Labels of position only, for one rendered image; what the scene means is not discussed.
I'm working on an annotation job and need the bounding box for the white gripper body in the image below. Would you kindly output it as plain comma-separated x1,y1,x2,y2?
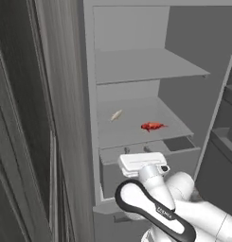
117,152,169,178

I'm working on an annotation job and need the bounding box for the grey fridge shelf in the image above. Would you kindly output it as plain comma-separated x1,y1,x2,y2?
97,95,195,150
95,48,211,86

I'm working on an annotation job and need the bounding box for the red fish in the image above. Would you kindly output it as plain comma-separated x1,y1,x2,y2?
140,121,170,133

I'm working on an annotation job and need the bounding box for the white fish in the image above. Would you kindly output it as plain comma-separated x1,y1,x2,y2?
109,109,124,123

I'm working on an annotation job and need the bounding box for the grey fridge drawer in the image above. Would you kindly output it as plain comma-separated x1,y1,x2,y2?
98,135,203,203

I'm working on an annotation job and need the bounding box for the grey fridge door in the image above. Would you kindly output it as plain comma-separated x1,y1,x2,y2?
194,40,232,219

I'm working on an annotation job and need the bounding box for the grey fridge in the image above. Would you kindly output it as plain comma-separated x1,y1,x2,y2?
82,0,232,242

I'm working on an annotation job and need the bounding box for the grey freezer drawer front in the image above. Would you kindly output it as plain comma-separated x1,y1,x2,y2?
92,198,153,242

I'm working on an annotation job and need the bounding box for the dark tall cabinet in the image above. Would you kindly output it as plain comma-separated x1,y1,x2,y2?
0,0,97,242

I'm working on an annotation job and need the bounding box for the grey freezer drawer handle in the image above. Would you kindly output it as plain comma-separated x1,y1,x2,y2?
113,214,133,224

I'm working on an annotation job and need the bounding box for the grey cabinet handle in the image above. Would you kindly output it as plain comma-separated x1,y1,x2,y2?
48,130,59,235

